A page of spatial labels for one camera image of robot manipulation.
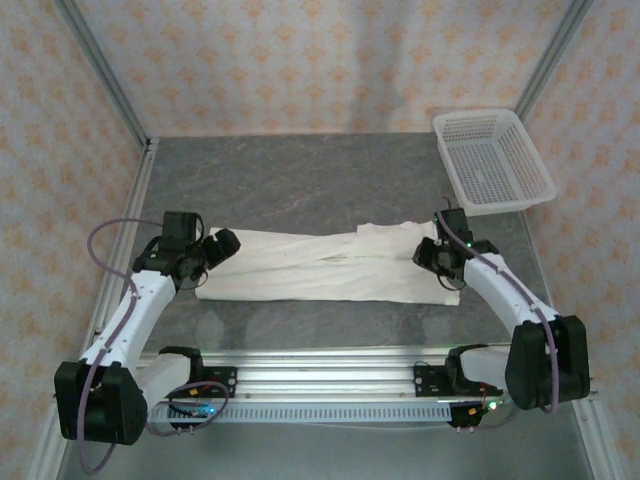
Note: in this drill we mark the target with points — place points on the white t-shirt with robot print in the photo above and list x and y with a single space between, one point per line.
325 270

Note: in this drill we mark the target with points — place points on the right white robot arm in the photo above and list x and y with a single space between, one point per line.
505 290

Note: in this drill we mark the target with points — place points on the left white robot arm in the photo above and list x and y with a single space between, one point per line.
125 320

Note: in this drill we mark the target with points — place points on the white perforated plastic basket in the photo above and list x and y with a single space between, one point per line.
490 165

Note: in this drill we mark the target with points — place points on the small circuit board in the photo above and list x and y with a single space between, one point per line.
200 411
492 405

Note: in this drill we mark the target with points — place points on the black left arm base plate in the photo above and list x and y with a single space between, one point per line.
225 380

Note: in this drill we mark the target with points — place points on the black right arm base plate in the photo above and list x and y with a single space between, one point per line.
427 380

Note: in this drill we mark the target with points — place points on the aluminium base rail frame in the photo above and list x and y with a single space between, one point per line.
325 375

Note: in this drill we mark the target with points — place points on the aluminium frame leg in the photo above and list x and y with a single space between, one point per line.
592 440
47 455

